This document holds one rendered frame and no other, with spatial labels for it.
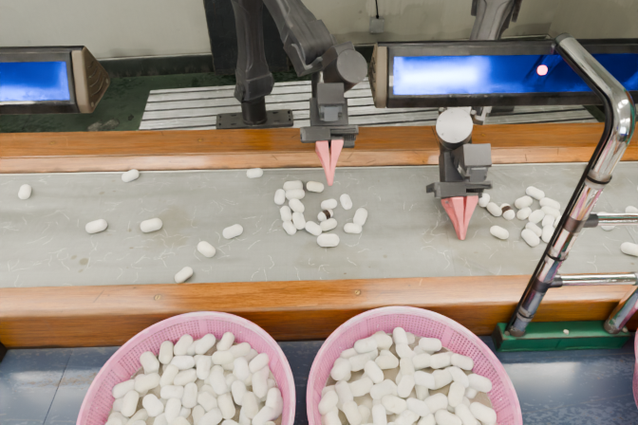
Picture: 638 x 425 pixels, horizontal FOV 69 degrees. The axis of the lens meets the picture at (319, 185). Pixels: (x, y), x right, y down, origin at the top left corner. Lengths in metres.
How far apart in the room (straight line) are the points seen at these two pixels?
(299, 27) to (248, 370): 0.57
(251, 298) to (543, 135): 0.73
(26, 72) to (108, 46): 2.33
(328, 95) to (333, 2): 2.09
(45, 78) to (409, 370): 0.60
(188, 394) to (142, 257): 0.27
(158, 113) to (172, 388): 0.82
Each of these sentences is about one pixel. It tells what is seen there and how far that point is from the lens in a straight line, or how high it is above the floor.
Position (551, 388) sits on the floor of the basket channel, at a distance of 0.83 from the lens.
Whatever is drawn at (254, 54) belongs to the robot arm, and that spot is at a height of 0.88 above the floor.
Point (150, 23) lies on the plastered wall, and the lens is 2.89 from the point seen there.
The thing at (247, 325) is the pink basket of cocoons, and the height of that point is 0.76.
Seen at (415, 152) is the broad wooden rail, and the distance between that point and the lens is 1.00.
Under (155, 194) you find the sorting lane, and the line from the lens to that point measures 0.96.
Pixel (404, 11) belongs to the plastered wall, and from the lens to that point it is 2.94.
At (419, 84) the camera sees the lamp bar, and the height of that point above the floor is 1.07.
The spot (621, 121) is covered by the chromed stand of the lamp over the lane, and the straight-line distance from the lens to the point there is 0.55.
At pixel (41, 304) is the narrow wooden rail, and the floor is 0.76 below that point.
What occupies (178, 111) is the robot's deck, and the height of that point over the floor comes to 0.67.
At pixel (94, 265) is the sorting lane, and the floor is 0.74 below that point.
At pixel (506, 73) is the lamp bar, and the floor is 1.08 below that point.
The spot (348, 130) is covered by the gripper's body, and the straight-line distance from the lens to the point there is 0.81.
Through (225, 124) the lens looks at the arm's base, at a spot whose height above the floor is 0.68.
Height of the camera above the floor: 1.36
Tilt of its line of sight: 42 degrees down
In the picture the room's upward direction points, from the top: straight up
